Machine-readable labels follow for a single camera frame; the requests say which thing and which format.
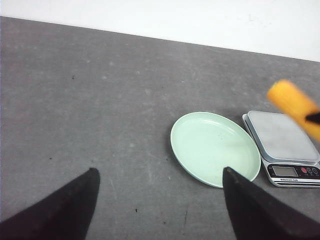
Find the silver digital kitchen scale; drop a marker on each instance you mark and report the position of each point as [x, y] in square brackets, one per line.
[288, 156]

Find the yellow corn cob piece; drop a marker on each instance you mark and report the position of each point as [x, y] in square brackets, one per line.
[292, 101]

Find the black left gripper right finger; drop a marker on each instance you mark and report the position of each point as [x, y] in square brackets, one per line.
[257, 215]

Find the light green plate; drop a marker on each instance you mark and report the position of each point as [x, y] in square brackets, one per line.
[205, 143]

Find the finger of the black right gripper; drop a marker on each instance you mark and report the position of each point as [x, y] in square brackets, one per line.
[315, 118]

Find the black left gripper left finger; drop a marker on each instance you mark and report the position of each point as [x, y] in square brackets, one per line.
[65, 214]

